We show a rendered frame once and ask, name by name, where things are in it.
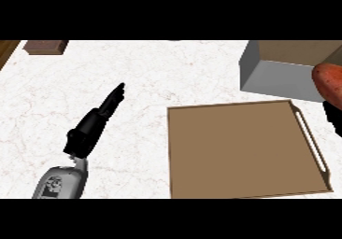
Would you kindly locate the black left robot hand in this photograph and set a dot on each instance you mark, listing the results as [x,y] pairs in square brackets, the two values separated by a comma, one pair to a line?
[90,129]

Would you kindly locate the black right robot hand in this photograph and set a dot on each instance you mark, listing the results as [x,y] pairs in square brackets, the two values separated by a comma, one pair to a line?
[337,121]

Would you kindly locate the orange-red sweet potato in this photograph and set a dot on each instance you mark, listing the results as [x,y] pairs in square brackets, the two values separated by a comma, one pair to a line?
[333,84]

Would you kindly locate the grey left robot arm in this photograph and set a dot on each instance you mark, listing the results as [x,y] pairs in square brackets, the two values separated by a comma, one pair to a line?
[59,183]

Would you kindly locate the open cardboard box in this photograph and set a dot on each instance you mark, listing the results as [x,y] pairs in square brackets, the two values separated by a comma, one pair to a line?
[287,70]

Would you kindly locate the brown wooden tray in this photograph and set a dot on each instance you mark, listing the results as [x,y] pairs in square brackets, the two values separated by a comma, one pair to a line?
[242,149]

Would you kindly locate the small brown wooden block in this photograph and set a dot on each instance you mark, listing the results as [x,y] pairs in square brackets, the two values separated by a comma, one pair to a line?
[44,46]

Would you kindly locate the brown wooden panel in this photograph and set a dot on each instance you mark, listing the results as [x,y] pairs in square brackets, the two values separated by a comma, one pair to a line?
[3,54]

